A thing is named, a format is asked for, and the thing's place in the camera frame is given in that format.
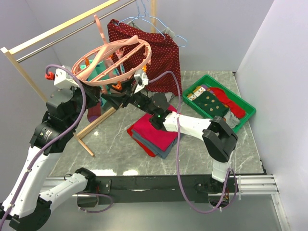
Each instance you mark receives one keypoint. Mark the blue wire hanger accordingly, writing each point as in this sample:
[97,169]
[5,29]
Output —
[156,24]

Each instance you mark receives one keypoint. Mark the grey sock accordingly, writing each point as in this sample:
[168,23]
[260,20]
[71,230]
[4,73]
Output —
[231,120]

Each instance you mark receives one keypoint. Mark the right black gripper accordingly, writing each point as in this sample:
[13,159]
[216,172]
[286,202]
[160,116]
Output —
[124,98]

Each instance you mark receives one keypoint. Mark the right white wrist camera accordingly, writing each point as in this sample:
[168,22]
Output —
[141,80]

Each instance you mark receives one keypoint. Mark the dark red dotted cloth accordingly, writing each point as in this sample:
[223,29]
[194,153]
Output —
[165,56]

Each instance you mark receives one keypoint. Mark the snowman pattern sock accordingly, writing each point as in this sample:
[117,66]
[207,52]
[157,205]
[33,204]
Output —
[196,93]

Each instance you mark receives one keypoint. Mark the pink round clip hanger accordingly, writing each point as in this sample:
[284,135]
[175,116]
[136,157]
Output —
[106,53]

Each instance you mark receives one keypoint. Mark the red sock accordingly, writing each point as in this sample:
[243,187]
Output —
[223,98]

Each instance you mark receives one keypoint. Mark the metal hanging rod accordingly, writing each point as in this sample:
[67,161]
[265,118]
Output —
[37,51]

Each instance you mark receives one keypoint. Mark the dark green dotted sock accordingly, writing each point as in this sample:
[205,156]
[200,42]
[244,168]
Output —
[209,105]

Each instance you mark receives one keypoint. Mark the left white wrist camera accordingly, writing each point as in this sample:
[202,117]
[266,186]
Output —
[61,79]

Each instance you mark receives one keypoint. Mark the black base beam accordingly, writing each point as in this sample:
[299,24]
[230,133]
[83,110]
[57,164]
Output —
[165,188]

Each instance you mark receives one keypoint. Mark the teal hanging sock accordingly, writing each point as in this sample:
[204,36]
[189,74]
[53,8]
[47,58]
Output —
[100,67]

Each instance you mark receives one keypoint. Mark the grey cloth under dress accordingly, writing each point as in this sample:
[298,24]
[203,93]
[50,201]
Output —
[169,96]

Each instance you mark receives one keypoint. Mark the green plastic tray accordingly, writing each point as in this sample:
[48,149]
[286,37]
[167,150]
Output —
[207,82]

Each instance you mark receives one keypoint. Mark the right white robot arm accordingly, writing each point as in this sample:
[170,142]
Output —
[220,140]

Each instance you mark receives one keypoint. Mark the maroon purple hanging sock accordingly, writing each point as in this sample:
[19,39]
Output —
[94,112]

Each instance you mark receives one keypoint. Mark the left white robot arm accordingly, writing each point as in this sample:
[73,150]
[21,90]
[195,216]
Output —
[28,208]

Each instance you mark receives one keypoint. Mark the red folded towel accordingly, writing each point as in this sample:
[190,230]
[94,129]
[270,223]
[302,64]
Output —
[147,150]

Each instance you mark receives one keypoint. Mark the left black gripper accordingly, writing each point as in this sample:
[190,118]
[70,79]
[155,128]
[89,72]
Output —
[94,93]

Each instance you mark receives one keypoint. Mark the grey folded towel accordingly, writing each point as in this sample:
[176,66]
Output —
[155,149]

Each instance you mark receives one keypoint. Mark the white blue hanging sock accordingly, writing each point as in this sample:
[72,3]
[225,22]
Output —
[119,53]

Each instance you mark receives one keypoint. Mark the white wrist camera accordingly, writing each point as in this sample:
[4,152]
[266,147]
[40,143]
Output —
[141,80]
[61,79]

